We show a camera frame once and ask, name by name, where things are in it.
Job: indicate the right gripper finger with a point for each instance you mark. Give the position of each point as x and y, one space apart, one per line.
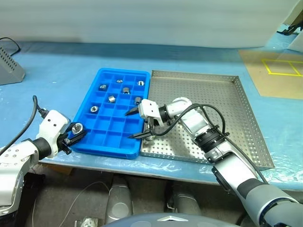
139 135
133 111

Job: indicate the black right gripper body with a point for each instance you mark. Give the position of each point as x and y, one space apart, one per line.
150 125

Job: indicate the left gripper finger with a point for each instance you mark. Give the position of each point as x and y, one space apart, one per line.
78 137
68 128

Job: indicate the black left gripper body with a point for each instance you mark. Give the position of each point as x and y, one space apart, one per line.
62 142

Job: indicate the metal nut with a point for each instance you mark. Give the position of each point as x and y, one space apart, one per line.
77 128

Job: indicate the metal roller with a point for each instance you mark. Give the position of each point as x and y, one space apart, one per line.
94 109
149 139
119 81
126 90
137 100
102 87
140 83
111 98

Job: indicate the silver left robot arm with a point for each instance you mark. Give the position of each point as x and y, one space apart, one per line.
14 160

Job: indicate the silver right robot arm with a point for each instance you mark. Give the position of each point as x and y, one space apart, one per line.
196 123

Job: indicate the blue compartment plastic tray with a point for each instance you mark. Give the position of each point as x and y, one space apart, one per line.
113 132

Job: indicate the perforated steel tray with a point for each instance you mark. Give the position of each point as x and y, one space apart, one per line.
213 94

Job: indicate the grey rounded robot leg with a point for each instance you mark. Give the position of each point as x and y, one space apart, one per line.
183 201
118 198

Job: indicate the small white floor object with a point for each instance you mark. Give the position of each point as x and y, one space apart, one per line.
86 222

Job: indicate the grey perforated metal box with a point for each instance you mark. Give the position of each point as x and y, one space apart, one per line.
9 68

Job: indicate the blue-grey robot torso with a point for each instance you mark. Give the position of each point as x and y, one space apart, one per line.
165 220

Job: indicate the brown cardboard sheet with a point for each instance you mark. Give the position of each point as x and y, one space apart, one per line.
258 78

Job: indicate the black clamp tool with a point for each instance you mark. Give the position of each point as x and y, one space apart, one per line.
291 29

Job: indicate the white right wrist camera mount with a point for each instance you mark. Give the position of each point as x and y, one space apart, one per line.
149 108

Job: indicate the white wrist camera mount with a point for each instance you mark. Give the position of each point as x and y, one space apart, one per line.
149 108
53 123

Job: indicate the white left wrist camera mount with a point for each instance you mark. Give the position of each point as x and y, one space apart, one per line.
53 123

